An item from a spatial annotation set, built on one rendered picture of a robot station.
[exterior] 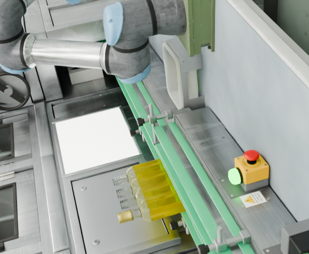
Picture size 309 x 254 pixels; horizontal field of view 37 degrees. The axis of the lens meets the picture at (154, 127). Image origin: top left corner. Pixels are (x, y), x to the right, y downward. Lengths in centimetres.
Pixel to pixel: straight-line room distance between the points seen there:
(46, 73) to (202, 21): 118
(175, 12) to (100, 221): 76
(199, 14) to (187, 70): 28
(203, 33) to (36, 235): 92
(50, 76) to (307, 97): 162
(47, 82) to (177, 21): 117
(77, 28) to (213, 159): 116
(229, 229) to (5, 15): 94
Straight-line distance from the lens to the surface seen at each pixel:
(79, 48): 150
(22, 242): 173
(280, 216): 121
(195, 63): 158
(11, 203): 191
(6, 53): 159
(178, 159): 142
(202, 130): 150
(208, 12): 136
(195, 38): 139
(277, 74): 108
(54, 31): 229
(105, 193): 174
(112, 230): 160
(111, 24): 134
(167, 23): 137
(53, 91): 242
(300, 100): 101
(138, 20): 135
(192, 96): 163
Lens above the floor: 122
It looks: 9 degrees down
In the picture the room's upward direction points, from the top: 105 degrees counter-clockwise
